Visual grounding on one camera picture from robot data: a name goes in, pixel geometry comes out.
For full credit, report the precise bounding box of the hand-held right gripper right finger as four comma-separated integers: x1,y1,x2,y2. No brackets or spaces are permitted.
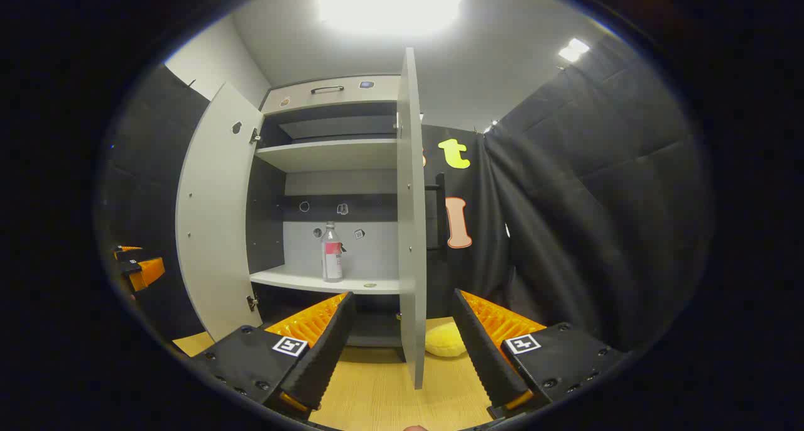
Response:
451,288,629,419

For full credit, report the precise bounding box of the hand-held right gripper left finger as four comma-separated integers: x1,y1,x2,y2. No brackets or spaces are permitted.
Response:
188,292,357,422

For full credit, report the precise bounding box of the grey cabinet door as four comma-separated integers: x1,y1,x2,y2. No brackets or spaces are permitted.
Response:
175,82,264,342
396,46,428,391

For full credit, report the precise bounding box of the clear bottle with pink label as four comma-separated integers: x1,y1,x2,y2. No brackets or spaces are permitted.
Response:
321,221,345,283

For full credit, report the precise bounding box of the grey cabinet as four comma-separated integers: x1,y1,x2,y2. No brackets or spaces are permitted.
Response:
246,75,403,349

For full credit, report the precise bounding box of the grey cabinet drawer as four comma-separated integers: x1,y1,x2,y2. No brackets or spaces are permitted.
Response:
261,75,401,116

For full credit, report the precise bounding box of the yellow sponge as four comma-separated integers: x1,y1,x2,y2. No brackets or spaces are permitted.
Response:
425,322,468,358

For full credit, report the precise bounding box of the black backdrop cloth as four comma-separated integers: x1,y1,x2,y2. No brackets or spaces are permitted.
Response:
94,32,714,356

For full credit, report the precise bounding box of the small ceiling light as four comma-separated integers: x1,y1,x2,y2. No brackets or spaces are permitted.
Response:
558,38,591,63

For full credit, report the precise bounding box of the large ceiling light panel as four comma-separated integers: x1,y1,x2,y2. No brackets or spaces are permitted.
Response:
317,0,465,36

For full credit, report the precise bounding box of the black door handle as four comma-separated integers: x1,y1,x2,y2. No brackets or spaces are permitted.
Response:
426,173,448,251

